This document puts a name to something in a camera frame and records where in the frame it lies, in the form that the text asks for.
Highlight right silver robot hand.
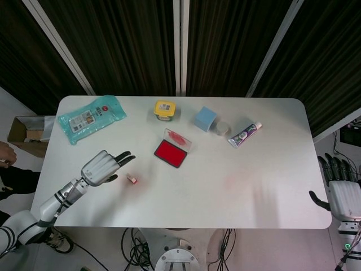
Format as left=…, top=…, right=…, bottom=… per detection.
left=309, top=152, right=361, bottom=220

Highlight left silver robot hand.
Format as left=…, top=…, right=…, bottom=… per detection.
left=80, top=150, right=137, bottom=187

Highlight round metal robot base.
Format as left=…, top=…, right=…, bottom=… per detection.
left=154, top=237, right=200, bottom=271

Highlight person's bare hand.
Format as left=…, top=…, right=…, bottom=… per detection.
left=0, top=141, right=18, bottom=169

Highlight teal wet wipes pack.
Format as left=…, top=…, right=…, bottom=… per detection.
left=58, top=94, right=127, bottom=146

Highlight black electronic device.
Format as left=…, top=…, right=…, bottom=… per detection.
left=340, top=124, right=361, bottom=146

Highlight red ink pad clear lid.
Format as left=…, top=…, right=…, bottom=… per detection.
left=153, top=128, right=195, bottom=169

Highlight person's black trousers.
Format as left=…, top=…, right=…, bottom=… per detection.
left=0, top=166, right=41, bottom=202

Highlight black white sneaker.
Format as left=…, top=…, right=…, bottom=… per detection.
left=46, top=225, right=74, bottom=253

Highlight brown cardboard box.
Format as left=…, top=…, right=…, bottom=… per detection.
left=7, top=115, right=56, bottom=158

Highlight yellow lid container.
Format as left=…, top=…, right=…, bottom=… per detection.
left=153, top=100, right=177, bottom=123

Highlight purple white toothpaste tube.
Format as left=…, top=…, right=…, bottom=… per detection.
left=227, top=121, right=263, bottom=149

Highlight light blue cube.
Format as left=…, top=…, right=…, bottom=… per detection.
left=193, top=106, right=218, bottom=132

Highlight small round grey tin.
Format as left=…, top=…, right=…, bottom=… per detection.
left=214, top=120, right=231, bottom=136

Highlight black floor cable bundle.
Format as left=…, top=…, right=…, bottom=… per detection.
left=121, top=228, right=155, bottom=271
left=207, top=228, right=236, bottom=271

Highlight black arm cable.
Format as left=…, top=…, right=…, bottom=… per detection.
left=72, top=243, right=107, bottom=271

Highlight white frame post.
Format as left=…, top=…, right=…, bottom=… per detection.
left=245, top=0, right=305, bottom=98
left=173, top=0, right=190, bottom=96
left=22, top=0, right=95, bottom=96

